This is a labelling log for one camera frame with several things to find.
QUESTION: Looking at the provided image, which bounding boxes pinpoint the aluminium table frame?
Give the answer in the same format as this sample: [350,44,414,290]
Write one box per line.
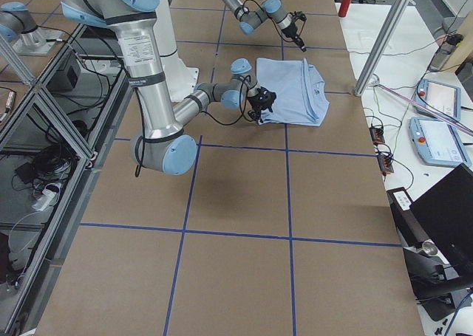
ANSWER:
[1,26,131,335]

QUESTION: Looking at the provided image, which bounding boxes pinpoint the aluminium frame post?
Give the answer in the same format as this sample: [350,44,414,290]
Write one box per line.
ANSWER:
[354,0,411,97]

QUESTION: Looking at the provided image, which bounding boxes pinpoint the far teach pendant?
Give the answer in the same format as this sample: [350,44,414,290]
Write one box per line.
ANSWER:
[415,78,461,121]

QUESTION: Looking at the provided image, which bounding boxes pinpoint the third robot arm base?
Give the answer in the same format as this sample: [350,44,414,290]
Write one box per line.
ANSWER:
[1,1,64,56]

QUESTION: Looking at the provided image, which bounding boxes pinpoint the near teach pendant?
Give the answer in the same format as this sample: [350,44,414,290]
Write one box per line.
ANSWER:
[409,117,472,168]

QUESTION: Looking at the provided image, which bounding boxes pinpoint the metal reacher grabber tool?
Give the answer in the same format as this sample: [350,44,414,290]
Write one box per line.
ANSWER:
[369,76,472,137]

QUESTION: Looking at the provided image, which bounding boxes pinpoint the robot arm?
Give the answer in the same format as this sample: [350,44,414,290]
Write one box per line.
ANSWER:
[221,0,307,52]
[61,0,276,175]

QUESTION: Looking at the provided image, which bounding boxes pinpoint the light blue t-shirt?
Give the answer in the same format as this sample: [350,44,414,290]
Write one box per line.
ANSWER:
[256,58,330,127]

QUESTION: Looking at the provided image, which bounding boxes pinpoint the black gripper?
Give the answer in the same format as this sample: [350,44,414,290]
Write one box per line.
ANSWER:
[247,88,274,125]
[283,22,307,52]

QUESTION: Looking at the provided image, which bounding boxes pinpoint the orange terminal block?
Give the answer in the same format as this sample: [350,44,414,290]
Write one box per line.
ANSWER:
[376,152,394,176]
[369,126,385,145]

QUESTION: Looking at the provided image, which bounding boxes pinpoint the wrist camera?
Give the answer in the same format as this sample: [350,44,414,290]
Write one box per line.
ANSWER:
[258,86,276,103]
[291,11,307,22]

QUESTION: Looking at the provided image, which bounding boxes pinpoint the white camera mast base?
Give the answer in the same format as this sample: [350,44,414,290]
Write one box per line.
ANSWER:
[154,0,199,102]

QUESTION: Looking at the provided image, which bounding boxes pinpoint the teach pendant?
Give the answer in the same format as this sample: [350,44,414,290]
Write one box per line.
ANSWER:
[415,78,461,121]
[409,117,472,168]

